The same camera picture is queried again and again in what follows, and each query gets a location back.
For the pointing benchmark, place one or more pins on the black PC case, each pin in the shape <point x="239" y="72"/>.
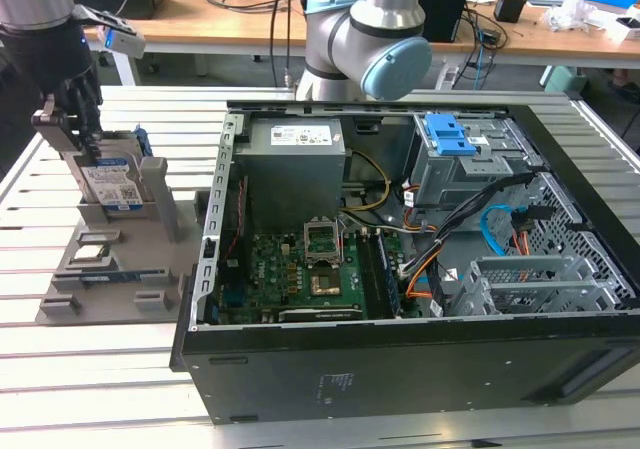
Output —
<point x="400" y="369"/>

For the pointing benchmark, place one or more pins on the hard disk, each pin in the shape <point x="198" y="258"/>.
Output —
<point x="115" y="179"/>

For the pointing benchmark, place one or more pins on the metal disk bay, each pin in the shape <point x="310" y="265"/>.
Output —
<point x="525" y="289"/>

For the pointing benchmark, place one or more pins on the CPU socket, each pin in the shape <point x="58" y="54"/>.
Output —
<point x="326" y="285"/>

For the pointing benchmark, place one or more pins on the green motherboard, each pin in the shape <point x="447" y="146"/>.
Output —
<point x="280" y="279"/>

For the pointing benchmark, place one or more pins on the blue drive latch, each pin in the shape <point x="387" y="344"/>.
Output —
<point x="447" y="134"/>

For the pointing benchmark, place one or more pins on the wooden desk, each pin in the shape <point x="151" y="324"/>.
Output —
<point x="200" y="24"/>

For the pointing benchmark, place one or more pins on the grey parts rack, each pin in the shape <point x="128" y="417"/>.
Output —
<point x="135" y="269"/>

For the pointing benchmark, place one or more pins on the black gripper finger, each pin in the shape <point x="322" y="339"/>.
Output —
<point x="52" y="121"/>
<point x="90" y="114"/>

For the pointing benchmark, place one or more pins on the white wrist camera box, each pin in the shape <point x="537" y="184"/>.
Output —
<point x="122" y="43"/>

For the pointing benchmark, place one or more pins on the clear plastic bag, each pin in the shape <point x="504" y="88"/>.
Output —
<point x="570" y="14"/>

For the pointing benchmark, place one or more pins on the blue RAM stick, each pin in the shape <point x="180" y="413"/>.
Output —
<point x="389" y="274"/>

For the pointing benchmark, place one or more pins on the grey power supply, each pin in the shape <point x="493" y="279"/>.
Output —
<point x="295" y="179"/>

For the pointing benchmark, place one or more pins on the metal drive cage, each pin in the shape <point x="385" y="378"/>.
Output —
<point x="450" y="179"/>

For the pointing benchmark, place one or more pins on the black graphics card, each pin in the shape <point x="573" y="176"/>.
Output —
<point x="320" y="314"/>

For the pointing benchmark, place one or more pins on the black speaker box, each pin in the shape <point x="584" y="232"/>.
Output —
<point x="445" y="9"/>

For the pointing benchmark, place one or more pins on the silver CPU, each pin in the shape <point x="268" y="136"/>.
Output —
<point x="90" y="254"/>

